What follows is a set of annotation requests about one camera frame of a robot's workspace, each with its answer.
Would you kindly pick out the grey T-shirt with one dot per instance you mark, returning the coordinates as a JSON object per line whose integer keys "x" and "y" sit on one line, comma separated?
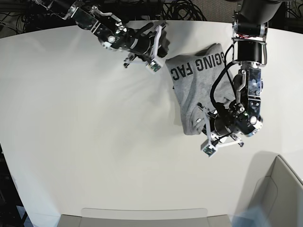
{"x": 193, "y": 77}

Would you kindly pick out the grey box bottom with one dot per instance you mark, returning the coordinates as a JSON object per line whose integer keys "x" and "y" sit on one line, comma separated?
{"x": 90, "y": 217}

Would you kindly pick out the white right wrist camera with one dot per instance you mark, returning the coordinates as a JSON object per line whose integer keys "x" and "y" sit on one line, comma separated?
{"x": 154, "y": 66}

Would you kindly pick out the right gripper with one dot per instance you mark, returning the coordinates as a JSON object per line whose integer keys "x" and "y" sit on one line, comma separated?
{"x": 148, "y": 43}

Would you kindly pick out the grey box right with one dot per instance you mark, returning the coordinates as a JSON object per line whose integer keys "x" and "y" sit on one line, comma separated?
{"x": 277, "y": 199}

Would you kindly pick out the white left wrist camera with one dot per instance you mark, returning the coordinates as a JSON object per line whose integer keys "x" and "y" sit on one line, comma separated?
{"x": 208, "y": 148}

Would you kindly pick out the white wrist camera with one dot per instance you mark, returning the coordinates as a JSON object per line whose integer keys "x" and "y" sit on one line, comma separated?
{"x": 208, "y": 148}
{"x": 154, "y": 66}

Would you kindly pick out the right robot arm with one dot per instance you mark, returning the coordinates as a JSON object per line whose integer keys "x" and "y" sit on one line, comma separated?
{"x": 112, "y": 33}

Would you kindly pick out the grey box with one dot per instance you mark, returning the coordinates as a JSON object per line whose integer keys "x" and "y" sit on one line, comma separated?
{"x": 277, "y": 199}
{"x": 90, "y": 217}

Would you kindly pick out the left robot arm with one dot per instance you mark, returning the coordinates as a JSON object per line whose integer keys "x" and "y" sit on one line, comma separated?
{"x": 249, "y": 51}

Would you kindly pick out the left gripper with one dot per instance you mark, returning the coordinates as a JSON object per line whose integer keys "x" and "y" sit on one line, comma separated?
{"x": 218, "y": 134}

